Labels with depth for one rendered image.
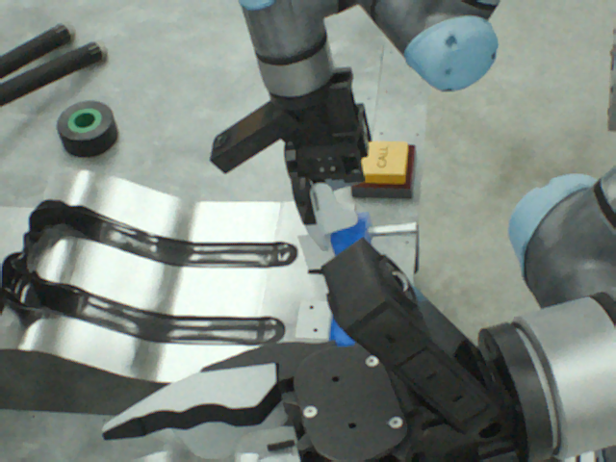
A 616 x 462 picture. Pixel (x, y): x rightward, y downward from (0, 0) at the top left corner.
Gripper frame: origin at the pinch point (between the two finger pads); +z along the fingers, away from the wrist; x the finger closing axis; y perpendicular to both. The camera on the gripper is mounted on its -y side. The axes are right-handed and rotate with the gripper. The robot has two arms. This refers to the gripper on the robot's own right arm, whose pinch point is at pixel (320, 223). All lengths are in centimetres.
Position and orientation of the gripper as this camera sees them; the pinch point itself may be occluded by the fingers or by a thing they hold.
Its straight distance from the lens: 132.1
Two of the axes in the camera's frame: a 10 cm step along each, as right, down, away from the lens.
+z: 2.2, 7.3, 6.4
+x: 1.5, -6.8, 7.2
